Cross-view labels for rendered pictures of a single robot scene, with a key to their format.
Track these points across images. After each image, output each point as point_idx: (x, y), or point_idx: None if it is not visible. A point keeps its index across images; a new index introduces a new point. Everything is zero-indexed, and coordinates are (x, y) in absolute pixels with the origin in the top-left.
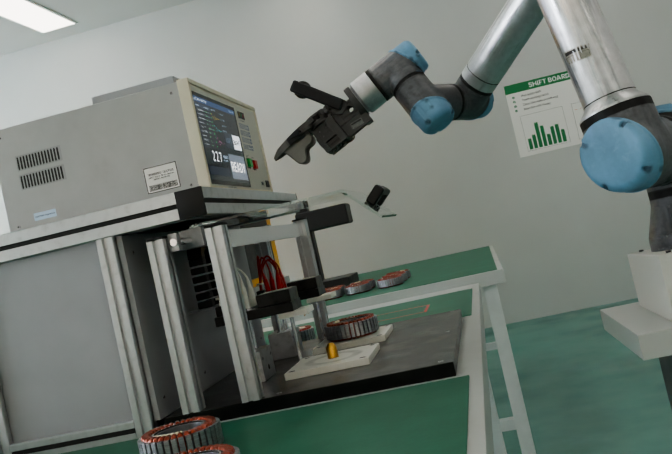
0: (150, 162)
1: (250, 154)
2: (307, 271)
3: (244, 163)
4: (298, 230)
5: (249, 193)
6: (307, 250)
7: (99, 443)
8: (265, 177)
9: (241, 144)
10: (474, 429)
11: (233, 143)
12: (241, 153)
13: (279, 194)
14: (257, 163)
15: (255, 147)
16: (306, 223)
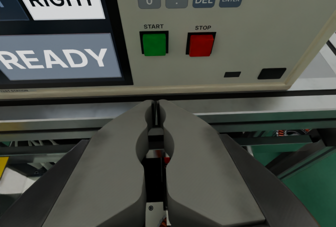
0: None
1: (193, 19)
2: (277, 163)
3: (110, 47)
4: (279, 148)
5: (6, 125)
6: (293, 159)
7: None
8: (275, 62)
9: None
10: None
11: (23, 3)
12: (97, 25)
13: (239, 115)
14: (240, 37)
15: None
16: (334, 148)
